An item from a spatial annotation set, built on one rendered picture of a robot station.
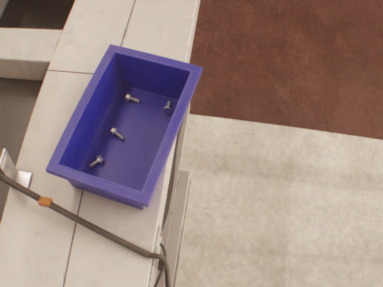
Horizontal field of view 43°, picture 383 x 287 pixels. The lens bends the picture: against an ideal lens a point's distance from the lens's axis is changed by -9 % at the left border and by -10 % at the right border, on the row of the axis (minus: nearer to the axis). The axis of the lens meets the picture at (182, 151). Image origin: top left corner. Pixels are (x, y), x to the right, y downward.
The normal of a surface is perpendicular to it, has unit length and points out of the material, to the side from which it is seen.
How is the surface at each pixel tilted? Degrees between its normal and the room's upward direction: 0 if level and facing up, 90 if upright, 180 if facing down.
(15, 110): 0
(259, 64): 0
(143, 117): 0
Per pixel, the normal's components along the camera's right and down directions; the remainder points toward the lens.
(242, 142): 0.01, -0.48
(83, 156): 0.95, 0.24
